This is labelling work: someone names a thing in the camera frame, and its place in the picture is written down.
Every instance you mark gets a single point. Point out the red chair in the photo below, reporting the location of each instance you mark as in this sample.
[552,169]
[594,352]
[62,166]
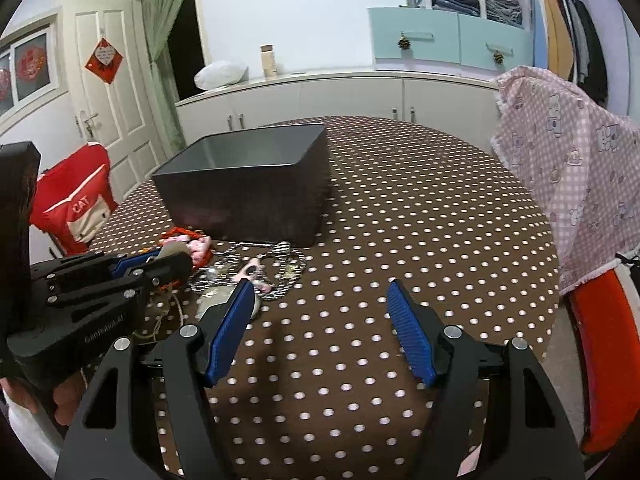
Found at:
[605,360]

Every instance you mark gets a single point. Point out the white plastic bag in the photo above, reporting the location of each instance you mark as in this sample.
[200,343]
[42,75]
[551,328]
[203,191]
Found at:
[220,75]

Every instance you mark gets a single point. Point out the red diamond door decoration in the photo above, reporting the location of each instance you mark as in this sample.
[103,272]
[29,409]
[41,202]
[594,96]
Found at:
[103,60]

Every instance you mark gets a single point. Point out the white shell pendant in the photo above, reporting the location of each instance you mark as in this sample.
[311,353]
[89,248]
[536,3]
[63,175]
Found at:
[212,300]

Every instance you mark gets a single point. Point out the pinecone drawer knob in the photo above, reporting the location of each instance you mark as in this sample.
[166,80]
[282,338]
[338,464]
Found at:
[404,43]
[498,57]

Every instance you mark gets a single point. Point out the white panel door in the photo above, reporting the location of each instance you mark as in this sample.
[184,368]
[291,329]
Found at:
[125,110]

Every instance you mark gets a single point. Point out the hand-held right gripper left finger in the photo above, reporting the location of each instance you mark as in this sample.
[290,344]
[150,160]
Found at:
[229,332]

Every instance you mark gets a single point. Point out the red white chair cover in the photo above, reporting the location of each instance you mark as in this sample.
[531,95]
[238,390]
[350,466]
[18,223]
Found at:
[65,195]

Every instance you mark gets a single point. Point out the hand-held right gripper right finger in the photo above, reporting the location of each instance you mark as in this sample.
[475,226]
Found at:
[411,332]

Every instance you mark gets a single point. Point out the pink hair clip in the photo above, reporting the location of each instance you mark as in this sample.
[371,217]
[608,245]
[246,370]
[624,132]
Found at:
[250,270]

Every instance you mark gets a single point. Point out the pink printed blanket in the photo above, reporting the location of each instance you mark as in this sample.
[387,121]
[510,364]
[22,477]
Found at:
[575,160]

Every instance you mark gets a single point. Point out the folded grey clothes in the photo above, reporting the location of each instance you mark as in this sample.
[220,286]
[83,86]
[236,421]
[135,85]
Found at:
[502,10]

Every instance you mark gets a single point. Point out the window with red paper cuttings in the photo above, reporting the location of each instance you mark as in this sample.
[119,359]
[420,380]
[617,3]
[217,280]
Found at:
[30,70]

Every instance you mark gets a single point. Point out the row of hanging clothes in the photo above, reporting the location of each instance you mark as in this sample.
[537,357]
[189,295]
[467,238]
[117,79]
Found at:
[565,35]

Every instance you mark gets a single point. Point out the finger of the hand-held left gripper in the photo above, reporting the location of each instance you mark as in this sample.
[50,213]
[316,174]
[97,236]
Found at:
[95,265]
[160,270]

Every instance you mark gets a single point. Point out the white low cabinet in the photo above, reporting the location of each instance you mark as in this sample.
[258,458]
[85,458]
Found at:
[350,97]

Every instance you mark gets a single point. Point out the light blue drawer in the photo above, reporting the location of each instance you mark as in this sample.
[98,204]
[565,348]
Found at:
[475,40]
[430,57]

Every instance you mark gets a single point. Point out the black storage box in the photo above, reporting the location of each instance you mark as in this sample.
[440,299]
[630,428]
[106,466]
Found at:
[250,195]

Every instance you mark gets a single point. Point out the beige bottle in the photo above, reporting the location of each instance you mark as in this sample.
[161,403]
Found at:
[268,62]

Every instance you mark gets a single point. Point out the folded blue jeans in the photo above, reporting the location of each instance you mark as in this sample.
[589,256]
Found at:
[452,2]

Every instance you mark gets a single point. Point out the green curtain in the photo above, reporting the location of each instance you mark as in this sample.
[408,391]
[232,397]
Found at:
[167,60]

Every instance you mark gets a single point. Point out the person's left forearm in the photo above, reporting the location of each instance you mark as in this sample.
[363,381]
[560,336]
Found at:
[30,440]

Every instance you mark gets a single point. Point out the brown polka dot tablecloth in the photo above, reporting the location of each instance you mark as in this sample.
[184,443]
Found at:
[400,210]

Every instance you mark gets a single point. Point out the person's left hand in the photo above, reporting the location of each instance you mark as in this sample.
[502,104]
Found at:
[67,402]

